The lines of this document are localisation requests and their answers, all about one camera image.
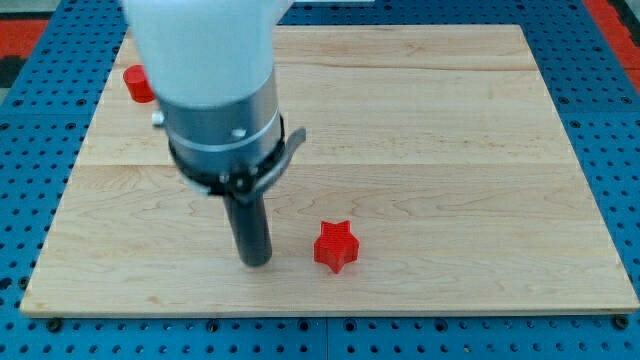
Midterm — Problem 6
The black clamp ring with lever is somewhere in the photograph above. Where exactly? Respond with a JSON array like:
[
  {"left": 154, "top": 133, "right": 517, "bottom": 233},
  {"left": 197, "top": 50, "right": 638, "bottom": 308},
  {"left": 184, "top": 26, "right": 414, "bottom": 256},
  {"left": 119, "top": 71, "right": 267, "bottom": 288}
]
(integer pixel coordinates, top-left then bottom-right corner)
[{"left": 169, "top": 116, "right": 306, "bottom": 203}]

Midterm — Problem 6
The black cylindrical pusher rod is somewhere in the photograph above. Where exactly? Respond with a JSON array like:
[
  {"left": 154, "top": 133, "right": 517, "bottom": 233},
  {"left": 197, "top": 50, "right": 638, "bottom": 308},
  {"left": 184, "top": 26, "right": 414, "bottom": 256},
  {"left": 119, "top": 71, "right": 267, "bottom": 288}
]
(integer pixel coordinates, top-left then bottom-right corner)
[{"left": 223, "top": 196, "right": 272, "bottom": 267}]

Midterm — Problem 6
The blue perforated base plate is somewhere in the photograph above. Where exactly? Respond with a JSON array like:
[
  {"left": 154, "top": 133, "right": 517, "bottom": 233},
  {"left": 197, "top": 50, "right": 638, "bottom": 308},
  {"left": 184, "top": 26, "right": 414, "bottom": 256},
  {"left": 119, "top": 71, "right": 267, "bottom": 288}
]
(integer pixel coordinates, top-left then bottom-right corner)
[{"left": 1, "top": 0, "right": 639, "bottom": 359}]

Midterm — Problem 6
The light wooden board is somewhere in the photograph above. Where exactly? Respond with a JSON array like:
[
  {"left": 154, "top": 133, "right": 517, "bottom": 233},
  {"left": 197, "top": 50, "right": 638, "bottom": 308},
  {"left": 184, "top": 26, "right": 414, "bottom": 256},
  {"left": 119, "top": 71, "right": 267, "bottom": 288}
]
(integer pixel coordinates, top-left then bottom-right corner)
[{"left": 20, "top": 25, "right": 639, "bottom": 318}]

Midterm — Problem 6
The red heart block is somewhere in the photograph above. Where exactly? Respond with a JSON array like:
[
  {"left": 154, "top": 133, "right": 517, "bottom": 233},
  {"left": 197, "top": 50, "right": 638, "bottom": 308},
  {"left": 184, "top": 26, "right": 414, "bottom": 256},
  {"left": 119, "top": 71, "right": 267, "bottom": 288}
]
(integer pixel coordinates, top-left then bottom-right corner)
[{"left": 123, "top": 64, "right": 155, "bottom": 103}]

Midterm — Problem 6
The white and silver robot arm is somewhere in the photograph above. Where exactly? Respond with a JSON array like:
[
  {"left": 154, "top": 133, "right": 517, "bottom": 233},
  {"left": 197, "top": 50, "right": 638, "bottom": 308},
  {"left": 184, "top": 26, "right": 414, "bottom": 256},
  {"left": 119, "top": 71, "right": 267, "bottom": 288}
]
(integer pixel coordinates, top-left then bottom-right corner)
[{"left": 121, "top": 0, "right": 306, "bottom": 267}]

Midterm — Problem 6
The red star block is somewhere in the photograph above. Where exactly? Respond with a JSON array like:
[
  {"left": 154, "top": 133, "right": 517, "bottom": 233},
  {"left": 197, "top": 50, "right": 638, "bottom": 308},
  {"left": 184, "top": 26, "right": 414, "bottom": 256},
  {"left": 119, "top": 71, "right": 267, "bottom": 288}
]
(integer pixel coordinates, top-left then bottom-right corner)
[{"left": 313, "top": 220, "right": 360, "bottom": 274}]

